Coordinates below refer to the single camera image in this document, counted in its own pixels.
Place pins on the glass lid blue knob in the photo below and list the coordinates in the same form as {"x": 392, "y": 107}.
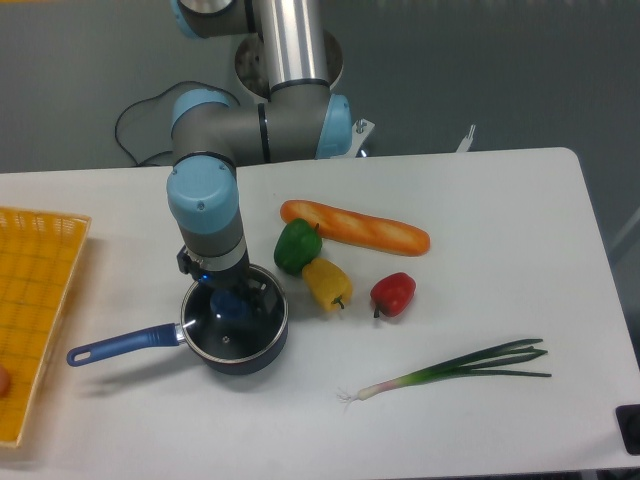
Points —
{"x": 214, "y": 327}

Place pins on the yellow bell pepper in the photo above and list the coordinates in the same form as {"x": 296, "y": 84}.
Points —
{"x": 329, "y": 285}

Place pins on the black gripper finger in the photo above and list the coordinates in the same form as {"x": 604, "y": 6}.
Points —
{"x": 187, "y": 265}
{"x": 252, "y": 298}

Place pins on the green bell pepper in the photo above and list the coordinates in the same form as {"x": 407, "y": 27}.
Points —
{"x": 299, "y": 243}

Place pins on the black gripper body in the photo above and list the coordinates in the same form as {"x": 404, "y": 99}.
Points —
{"x": 228, "y": 272}

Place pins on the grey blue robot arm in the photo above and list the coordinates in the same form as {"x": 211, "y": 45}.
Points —
{"x": 301, "y": 119}

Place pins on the green spring onion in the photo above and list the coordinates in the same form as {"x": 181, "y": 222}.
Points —
{"x": 494, "y": 361}

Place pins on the orange baguette bread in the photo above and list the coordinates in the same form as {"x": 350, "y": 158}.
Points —
{"x": 358, "y": 229}

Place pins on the dark blue saucepan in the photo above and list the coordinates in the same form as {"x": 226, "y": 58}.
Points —
{"x": 165, "y": 335}

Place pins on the yellow wicker basket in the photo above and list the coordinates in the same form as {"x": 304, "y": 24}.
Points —
{"x": 39, "y": 254}

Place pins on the red bell pepper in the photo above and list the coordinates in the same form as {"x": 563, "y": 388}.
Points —
{"x": 391, "y": 295}

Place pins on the black device at edge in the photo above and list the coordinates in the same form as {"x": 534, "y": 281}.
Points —
{"x": 628, "y": 418}

